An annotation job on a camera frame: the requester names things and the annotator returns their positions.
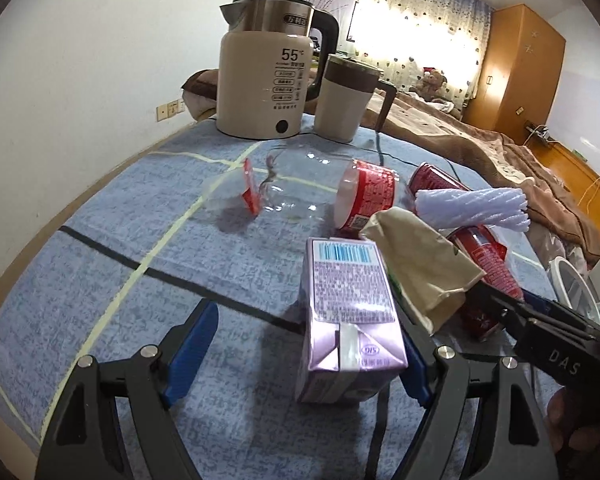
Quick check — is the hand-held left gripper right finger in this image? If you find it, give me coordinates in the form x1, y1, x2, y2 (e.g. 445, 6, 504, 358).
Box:
385, 321, 561, 480

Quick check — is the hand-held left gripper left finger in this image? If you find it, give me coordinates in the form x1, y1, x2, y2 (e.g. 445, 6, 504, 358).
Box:
35, 299, 220, 480

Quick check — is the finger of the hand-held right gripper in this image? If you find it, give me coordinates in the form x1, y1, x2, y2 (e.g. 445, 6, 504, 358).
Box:
472, 277, 531, 336
522, 289, 600, 333

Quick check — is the white round trash bin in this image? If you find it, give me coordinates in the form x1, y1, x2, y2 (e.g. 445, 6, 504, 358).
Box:
550, 256, 600, 326

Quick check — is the crushed red soda can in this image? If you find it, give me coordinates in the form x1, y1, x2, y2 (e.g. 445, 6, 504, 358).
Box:
445, 225, 526, 343

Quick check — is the beige paper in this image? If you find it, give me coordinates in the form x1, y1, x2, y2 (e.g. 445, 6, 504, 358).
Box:
360, 208, 487, 336

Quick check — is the purple milk carton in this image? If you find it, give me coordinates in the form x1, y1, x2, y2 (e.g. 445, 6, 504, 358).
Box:
295, 236, 410, 405

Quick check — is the clear plastic bottle red label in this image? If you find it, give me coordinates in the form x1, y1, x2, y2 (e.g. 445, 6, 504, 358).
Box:
202, 144, 406, 235

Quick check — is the person's right hand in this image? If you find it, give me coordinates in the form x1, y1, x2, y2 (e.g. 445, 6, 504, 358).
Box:
546, 389, 581, 456

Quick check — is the pink bed sheet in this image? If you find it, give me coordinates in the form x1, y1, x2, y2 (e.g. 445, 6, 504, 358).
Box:
532, 220, 588, 276

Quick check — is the orange wooden bed headboard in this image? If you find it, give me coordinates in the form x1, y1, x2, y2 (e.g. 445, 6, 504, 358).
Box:
525, 135, 600, 221

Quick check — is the blue checked tablecloth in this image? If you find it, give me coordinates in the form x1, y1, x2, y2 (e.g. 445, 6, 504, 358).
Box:
0, 112, 561, 480

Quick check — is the brown fleece blanket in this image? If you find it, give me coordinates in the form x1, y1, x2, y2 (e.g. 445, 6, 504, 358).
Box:
182, 67, 600, 266

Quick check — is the brown teddy bear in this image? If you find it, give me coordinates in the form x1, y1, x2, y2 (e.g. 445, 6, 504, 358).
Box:
407, 67, 451, 103

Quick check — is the orange wooden wardrobe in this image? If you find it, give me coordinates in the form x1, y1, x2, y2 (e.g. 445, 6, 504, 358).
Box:
462, 4, 567, 133

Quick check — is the cream mug with brown lid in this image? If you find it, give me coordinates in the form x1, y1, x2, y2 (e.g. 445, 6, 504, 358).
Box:
314, 53, 397, 143

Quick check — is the cream steel electric kettle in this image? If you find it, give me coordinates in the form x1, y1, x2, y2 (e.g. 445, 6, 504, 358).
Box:
216, 0, 340, 140

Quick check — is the patterned window curtain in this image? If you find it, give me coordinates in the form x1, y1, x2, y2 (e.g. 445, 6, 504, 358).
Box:
347, 0, 493, 106

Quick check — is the thin dark power cable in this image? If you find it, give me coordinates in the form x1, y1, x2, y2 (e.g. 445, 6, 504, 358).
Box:
374, 130, 463, 183

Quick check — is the white wall socket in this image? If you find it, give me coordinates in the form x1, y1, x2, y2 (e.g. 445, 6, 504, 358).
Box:
156, 99, 187, 122

